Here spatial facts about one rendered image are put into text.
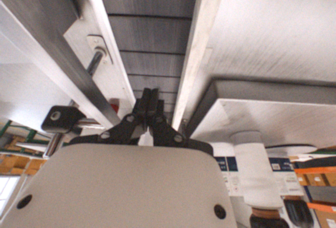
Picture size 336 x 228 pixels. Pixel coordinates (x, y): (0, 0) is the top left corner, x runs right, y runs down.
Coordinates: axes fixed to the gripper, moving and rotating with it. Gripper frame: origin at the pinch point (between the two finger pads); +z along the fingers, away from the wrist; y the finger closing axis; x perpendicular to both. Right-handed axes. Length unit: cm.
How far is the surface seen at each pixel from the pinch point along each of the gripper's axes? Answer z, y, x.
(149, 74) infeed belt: 6.4, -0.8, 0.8
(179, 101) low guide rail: 3.6, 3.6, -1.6
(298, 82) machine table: 12.7, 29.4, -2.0
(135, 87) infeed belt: 7.5, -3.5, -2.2
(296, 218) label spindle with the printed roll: -2, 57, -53
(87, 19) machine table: 9.5, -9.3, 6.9
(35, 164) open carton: 124, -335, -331
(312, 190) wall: 92, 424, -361
